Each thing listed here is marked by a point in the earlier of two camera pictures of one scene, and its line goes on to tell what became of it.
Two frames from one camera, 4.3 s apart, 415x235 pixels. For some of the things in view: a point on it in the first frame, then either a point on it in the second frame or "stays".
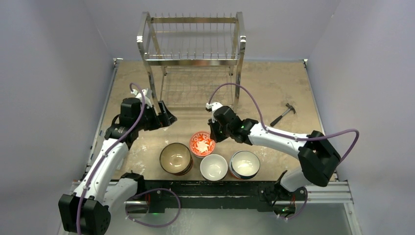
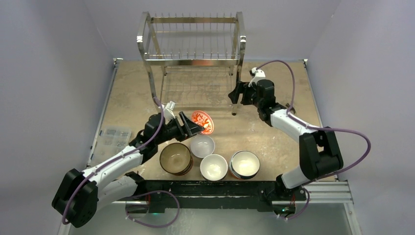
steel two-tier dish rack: [193, 59] stays
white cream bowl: [213, 167] stays
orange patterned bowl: [201, 144] to [202, 118]
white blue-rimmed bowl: [244, 164] stays
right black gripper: [217, 129] to [242, 93]
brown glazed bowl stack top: [175, 158] stays
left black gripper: [166, 118] to [190, 129]
